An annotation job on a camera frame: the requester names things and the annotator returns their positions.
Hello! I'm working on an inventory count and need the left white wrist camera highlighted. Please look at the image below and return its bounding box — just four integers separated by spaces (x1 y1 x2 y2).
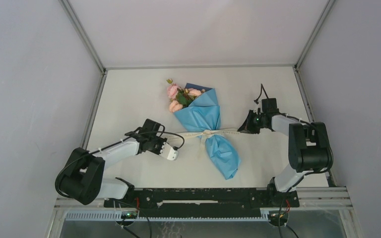
160 142 178 161

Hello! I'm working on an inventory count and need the white slotted cable duct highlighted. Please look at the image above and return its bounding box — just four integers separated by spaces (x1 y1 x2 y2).
65 211 270 222

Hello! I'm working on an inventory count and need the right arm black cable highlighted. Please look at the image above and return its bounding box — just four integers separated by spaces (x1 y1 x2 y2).
254 83 334 175

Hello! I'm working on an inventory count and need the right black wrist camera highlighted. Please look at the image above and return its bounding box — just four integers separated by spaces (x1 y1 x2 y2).
261 98 279 114

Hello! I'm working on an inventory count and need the aluminium front frame rail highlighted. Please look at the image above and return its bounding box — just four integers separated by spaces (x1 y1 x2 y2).
54 187 354 211

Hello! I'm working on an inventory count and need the blue wrapping paper sheet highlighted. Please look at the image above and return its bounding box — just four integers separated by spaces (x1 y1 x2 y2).
173 83 241 179

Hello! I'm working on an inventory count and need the cream ribbon strap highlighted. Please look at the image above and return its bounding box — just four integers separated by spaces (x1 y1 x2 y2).
167 128 241 160

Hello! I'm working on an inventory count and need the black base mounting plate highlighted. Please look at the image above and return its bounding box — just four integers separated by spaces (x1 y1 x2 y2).
104 187 300 219

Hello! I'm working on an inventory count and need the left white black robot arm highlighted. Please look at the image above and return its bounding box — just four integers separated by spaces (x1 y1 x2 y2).
55 119 178 207

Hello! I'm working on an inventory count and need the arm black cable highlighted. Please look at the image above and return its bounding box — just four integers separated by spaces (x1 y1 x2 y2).
254 83 334 175
55 130 186 198

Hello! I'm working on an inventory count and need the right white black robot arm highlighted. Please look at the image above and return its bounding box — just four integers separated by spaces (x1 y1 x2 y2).
238 110 333 206

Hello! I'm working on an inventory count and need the pink rose stem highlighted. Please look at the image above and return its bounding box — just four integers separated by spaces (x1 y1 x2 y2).
166 78 185 102
169 100 184 113
188 89 203 97

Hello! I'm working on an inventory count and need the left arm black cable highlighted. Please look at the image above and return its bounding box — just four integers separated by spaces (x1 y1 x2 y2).
55 130 186 198

